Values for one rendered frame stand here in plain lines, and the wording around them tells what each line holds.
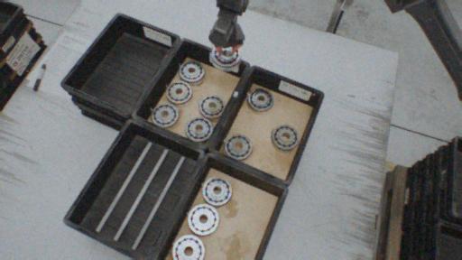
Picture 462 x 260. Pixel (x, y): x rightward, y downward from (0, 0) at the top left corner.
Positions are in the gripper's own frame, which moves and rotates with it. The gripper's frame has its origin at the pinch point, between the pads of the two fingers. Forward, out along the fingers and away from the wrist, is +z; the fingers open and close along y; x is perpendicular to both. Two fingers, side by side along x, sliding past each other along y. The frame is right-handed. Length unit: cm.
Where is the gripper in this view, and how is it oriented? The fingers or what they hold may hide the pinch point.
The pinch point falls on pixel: (226, 51)
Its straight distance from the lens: 119.8
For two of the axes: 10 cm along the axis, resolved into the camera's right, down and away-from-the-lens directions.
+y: 9.5, -2.8, 1.7
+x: -3.2, -8.7, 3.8
